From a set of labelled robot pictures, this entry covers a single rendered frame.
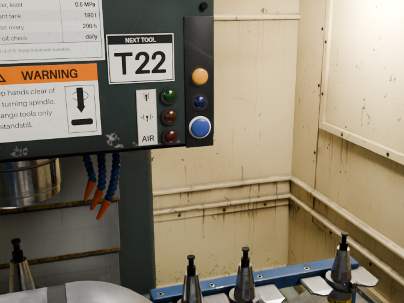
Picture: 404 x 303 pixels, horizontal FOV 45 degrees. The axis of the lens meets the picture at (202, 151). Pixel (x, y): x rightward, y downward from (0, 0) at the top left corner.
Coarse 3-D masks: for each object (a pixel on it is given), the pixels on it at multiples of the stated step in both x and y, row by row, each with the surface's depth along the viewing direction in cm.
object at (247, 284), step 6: (240, 264) 96; (240, 270) 95; (246, 270) 95; (240, 276) 95; (246, 276) 95; (252, 276) 96; (240, 282) 96; (246, 282) 95; (252, 282) 96; (234, 288) 98; (240, 288) 96; (246, 288) 96; (252, 288) 96; (234, 294) 97; (240, 294) 96; (246, 294) 96; (252, 294) 96; (240, 300) 96; (246, 300) 96
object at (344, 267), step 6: (336, 252) 102; (342, 252) 101; (348, 252) 101; (336, 258) 102; (342, 258) 101; (348, 258) 102; (336, 264) 102; (342, 264) 102; (348, 264) 102; (336, 270) 102; (342, 270) 102; (348, 270) 102; (330, 276) 104; (336, 276) 102; (342, 276) 102; (348, 276) 102; (342, 282) 102
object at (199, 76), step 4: (196, 72) 74; (200, 72) 74; (204, 72) 74; (192, 76) 74; (196, 76) 74; (200, 76) 74; (204, 76) 74; (192, 80) 74; (196, 80) 74; (200, 80) 74; (204, 80) 74; (200, 84) 75
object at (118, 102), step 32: (128, 0) 69; (160, 0) 70; (192, 0) 71; (128, 32) 70; (160, 32) 71; (0, 64) 66; (32, 64) 67; (128, 96) 72; (160, 96) 74; (128, 128) 74; (160, 128) 75; (0, 160) 70; (32, 160) 72
